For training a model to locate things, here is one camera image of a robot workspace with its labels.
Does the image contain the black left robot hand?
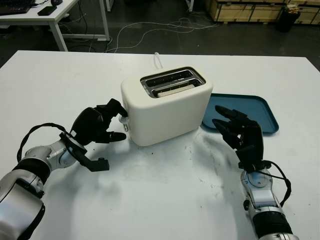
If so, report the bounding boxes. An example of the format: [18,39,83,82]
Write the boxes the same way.
[68,98,130,146]

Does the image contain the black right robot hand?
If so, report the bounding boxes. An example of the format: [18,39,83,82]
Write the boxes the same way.
[211,104,265,171]

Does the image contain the pale slice of bread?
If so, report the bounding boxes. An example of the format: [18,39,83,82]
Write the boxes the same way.
[156,83,196,98]

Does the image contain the blue plastic tray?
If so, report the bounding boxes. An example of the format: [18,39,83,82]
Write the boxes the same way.
[201,93,280,137]

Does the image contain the white two-slot toaster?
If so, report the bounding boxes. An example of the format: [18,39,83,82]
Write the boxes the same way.
[120,65,214,147]

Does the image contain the white office desk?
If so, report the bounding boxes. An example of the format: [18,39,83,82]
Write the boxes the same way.
[0,0,111,52]

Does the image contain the black smartphone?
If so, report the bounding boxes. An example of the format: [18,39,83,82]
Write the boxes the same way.
[37,6,58,16]

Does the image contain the black waste bin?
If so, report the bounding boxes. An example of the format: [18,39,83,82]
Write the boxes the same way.
[277,3,301,33]

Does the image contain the wooden crate stack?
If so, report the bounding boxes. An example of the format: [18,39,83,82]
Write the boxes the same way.
[206,0,286,23]

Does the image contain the black keyboard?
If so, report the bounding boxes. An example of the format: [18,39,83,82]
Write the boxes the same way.
[0,0,38,15]

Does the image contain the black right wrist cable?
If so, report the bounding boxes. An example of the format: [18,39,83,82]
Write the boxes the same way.
[239,159,292,207]

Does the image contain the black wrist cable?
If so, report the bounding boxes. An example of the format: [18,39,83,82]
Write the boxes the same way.
[239,159,292,207]
[16,122,73,163]

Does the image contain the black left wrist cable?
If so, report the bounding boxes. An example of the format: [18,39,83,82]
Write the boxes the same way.
[16,122,73,163]

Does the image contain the white toaster power cord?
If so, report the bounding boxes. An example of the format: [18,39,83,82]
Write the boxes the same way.
[154,51,165,69]

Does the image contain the white floor cable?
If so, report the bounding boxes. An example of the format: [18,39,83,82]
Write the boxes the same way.
[104,17,218,53]

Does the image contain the white table frame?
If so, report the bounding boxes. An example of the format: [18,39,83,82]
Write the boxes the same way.
[107,0,194,12]

